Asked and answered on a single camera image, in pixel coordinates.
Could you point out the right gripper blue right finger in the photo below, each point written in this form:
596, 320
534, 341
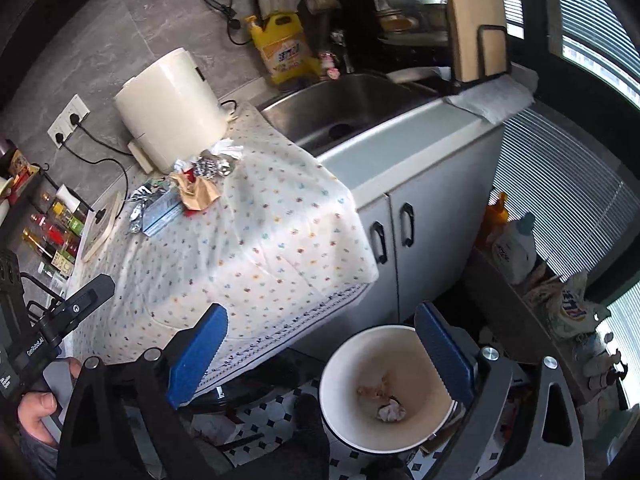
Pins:
454, 369

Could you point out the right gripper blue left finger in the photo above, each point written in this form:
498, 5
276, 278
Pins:
190, 352

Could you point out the white printed paper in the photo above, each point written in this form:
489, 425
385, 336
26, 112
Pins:
391, 411

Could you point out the brown paper bag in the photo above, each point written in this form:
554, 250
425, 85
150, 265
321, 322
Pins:
196, 195
378, 393

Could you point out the silver black foil wrapper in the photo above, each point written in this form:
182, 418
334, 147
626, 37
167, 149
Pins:
142, 198

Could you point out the white round trash bin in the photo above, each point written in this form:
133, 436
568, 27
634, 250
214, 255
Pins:
395, 351

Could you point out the person's left hand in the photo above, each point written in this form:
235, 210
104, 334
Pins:
42, 413

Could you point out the red sauce bottle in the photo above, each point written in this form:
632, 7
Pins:
60, 238

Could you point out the white detergent bag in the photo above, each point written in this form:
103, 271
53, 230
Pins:
563, 309

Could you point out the white bottle blue cap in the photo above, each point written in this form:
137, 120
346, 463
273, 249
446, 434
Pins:
514, 250

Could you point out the green label oil bottle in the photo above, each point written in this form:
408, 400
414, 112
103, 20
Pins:
61, 214

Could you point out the black metal spice rack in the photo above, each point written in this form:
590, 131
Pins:
20, 199

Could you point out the cream kettle base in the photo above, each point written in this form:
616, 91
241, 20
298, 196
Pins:
100, 224

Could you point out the white cap spray bottle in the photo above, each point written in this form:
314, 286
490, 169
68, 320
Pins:
66, 197

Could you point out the floral white tablecloth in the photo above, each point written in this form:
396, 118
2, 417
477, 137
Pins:
281, 249

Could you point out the blue white cardboard box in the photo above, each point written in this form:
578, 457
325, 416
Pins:
158, 214

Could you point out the crumpled silver foil ball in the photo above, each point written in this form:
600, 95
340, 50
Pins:
214, 167

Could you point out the white crumpled plastic wrapper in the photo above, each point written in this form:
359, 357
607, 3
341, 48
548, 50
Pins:
225, 147

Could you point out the cream air fryer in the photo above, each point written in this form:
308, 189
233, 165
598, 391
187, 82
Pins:
171, 111

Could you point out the white folded cloth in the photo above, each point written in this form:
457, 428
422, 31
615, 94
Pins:
495, 100

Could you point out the stainless steel sink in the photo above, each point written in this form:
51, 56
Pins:
331, 112

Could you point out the wooden cutting board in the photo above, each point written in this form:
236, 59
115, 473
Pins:
478, 40

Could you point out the yellow detergent jug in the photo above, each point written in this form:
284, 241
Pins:
283, 47

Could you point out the dish rack with pots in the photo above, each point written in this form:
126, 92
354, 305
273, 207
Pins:
413, 23

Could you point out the grey cabinet with handles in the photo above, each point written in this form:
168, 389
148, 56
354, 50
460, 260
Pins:
421, 182

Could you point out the white wall power socket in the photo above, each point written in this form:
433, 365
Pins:
62, 127

